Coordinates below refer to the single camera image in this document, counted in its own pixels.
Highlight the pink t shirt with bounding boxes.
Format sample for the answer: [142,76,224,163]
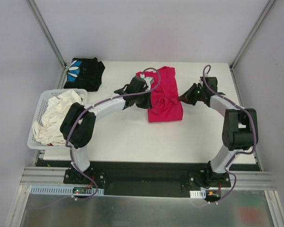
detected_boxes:
[148,66,183,123]

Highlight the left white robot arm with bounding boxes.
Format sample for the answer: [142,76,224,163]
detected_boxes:
[60,76,154,184]

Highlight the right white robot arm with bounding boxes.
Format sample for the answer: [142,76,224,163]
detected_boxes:
[177,77,258,187]

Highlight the black folded t shirt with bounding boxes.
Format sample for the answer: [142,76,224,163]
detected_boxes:
[63,57,105,92]

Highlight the cream t shirt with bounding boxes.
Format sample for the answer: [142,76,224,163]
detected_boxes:
[32,89,82,146]

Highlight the white plastic laundry basket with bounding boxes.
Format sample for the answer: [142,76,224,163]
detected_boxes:
[27,88,88,150]

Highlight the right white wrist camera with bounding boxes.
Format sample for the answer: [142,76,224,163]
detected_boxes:
[199,77,204,86]

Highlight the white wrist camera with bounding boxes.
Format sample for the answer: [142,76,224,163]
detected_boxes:
[199,77,204,86]
[140,73,154,88]

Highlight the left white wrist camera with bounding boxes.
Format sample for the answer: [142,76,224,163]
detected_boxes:
[140,73,154,88]

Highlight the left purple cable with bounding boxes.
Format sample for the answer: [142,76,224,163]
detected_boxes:
[64,67,162,201]

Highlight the left aluminium frame post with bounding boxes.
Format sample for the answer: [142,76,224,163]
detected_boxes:
[26,0,67,70]

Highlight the aluminium frame post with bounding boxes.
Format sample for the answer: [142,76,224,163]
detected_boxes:
[26,0,67,70]
[229,0,278,71]

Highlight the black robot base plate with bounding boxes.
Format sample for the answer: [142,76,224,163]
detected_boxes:
[62,160,232,197]

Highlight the right white cable duct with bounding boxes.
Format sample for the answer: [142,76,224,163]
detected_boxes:
[189,190,206,199]

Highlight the white cable duct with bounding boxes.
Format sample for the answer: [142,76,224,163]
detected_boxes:
[30,185,104,196]
[189,190,206,199]

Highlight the right aluminium frame post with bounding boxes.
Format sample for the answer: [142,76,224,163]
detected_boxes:
[229,0,278,71]

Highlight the left white cable duct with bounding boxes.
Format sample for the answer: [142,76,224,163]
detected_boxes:
[30,185,104,196]

